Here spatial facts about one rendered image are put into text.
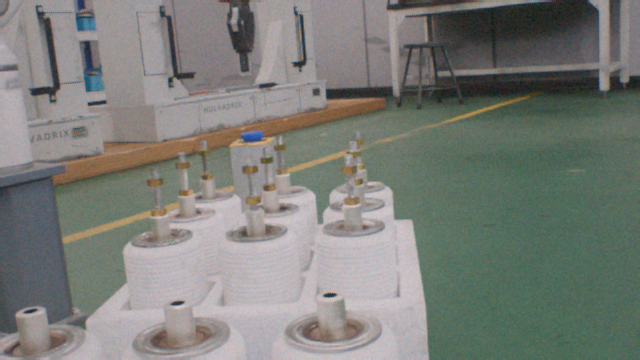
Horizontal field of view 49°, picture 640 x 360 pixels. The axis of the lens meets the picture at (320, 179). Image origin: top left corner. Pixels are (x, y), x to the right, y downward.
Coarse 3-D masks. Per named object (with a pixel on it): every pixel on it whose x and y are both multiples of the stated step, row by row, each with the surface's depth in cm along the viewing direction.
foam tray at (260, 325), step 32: (320, 224) 116; (416, 256) 95; (416, 288) 82; (96, 320) 81; (128, 320) 80; (160, 320) 80; (224, 320) 79; (256, 320) 79; (288, 320) 78; (384, 320) 77; (416, 320) 77; (256, 352) 79; (416, 352) 78
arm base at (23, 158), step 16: (0, 80) 118; (16, 80) 120; (0, 96) 118; (16, 96) 120; (0, 112) 118; (16, 112) 120; (0, 128) 118; (16, 128) 120; (0, 144) 119; (16, 144) 120; (0, 160) 119; (16, 160) 120; (32, 160) 124
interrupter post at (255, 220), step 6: (258, 210) 84; (246, 216) 84; (252, 216) 83; (258, 216) 84; (252, 222) 84; (258, 222) 84; (264, 222) 84; (252, 228) 84; (258, 228) 84; (264, 228) 84; (252, 234) 84; (258, 234) 84; (264, 234) 84
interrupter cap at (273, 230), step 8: (272, 224) 88; (280, 224) 87; (232, 232) 86; (240, 232) 85; (272, 232) 84; (280, 232) 83; (232, 240) 82; (240, 240) 81; (248, 240) 81; (256, 240) 81; (264, 240) 81
